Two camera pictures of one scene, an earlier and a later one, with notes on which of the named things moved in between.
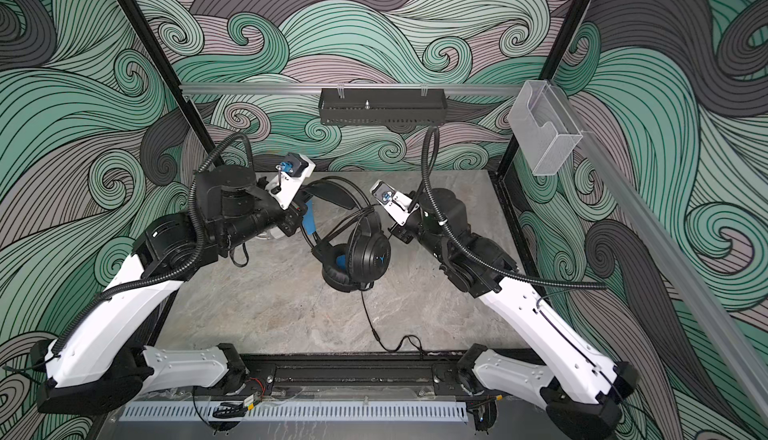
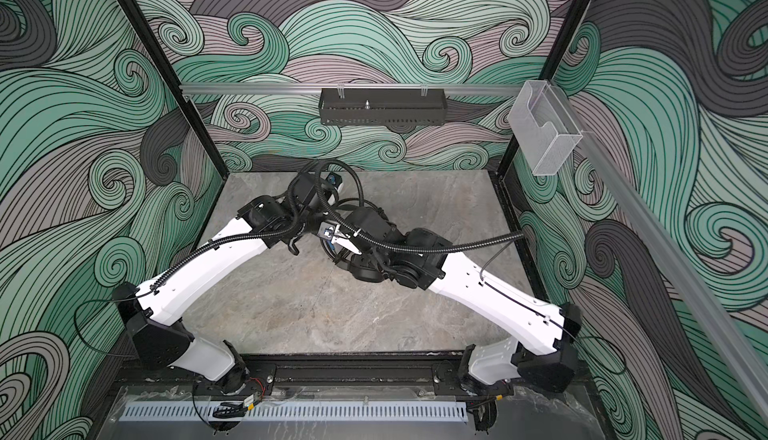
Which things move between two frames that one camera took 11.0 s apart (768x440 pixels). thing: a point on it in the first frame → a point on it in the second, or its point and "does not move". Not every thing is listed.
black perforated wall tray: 383,107 does not move
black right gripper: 406,230 → 367,258
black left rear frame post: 153,51 does not move
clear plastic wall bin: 541,128 does not move
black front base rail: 354,375 does not move
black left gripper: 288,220 → 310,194
